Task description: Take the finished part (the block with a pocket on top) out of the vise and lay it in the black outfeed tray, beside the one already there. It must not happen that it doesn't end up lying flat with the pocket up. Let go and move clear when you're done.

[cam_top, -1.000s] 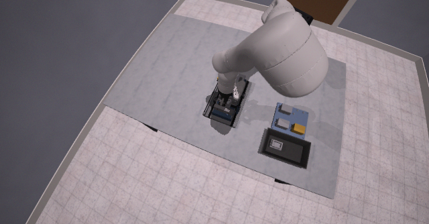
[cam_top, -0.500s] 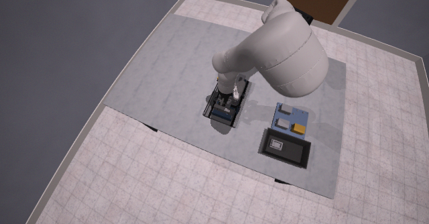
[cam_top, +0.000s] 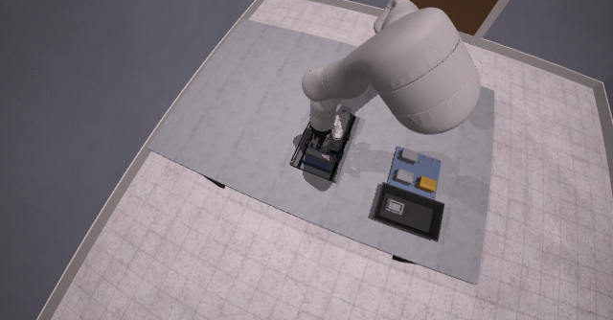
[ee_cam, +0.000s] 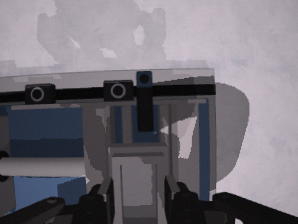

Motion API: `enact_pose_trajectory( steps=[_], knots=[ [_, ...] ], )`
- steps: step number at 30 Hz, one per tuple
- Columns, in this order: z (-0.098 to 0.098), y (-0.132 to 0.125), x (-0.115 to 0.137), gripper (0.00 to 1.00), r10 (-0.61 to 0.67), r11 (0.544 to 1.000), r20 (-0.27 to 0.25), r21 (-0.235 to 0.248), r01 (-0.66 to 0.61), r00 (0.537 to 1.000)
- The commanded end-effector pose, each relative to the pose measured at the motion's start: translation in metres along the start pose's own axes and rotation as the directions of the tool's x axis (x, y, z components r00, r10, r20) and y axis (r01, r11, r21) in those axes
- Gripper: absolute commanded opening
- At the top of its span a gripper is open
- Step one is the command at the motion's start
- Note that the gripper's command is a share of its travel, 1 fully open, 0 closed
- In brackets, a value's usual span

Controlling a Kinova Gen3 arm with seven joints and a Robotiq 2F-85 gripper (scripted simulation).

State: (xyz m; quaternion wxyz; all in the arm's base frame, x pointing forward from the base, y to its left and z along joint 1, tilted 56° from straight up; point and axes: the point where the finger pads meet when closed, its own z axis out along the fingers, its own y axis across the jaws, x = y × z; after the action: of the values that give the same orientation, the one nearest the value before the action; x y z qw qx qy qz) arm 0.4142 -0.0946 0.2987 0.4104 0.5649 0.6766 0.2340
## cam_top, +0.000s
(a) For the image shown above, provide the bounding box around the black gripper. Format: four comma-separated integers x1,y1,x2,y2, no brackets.
310,125,331,149

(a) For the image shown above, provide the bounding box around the brass-yellow rectangular block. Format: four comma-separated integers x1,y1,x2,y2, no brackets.
416,176,437,194

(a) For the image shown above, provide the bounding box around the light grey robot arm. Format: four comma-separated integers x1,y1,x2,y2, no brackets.
302,0,481,141

